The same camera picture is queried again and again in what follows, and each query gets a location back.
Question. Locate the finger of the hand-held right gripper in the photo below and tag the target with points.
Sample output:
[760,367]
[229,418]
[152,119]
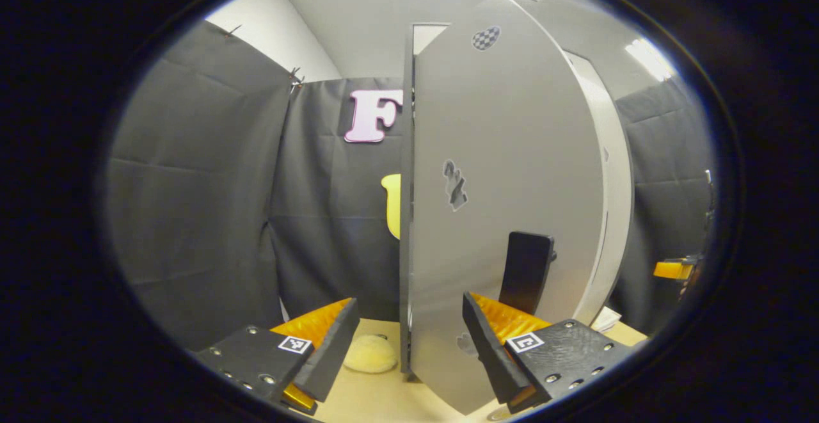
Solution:
[672,271]

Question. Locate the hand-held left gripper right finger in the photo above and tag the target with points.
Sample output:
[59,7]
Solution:
[489,352]

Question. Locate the white and grey cabinet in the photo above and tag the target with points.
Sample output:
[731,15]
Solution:
[405,218]

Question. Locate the small ceiling light panel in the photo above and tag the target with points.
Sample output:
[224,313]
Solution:
[649,58]

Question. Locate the cream round plush object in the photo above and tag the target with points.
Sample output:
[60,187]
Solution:
[370,354]

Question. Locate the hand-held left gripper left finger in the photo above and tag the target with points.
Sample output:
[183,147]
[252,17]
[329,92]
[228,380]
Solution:
[333,359]

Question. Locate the black backdrop cloth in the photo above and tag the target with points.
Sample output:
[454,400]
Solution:
[192,186]

